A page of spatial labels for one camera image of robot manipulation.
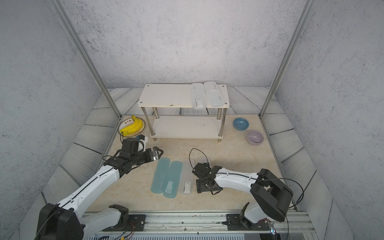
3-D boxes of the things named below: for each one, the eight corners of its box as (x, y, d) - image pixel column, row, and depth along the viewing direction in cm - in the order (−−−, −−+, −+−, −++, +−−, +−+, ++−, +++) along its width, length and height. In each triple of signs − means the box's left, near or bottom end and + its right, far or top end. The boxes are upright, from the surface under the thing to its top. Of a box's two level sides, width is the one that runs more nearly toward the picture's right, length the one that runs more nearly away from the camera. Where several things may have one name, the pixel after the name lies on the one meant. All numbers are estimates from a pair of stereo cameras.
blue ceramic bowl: (234, 130, 113) (235, 127, 109) (232, 121, 119) (233, 117, 116) (248, 130, 112) (250, 126, 109) (245, 121, 119) (247, 117, 116)
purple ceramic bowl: (247, 146, 103) (249, 141, 99) (244, 135, 110) (245, 130, 106) (263, 146, 103) (265, 141, 99) (259, 135, 110) (261, 130, 105)
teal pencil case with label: (162, 197, 84) (161, 195, 82) (171, 161, 98) (170, 160, 96) (176, 198, 83) (175, 197, 81) (183, 163, 97) (183, 161, 95)
